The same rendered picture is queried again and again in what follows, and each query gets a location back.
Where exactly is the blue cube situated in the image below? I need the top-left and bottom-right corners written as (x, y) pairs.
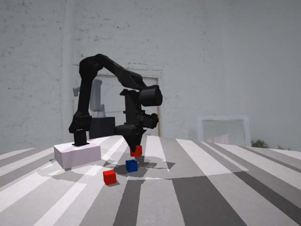
top-left (126, 160), bottom-right (138, 173)

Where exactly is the red cube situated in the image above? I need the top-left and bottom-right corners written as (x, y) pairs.
top-left (130, 145), bottom-right (142, 157)
top-left (103, 170), bottom-right (116, 185)

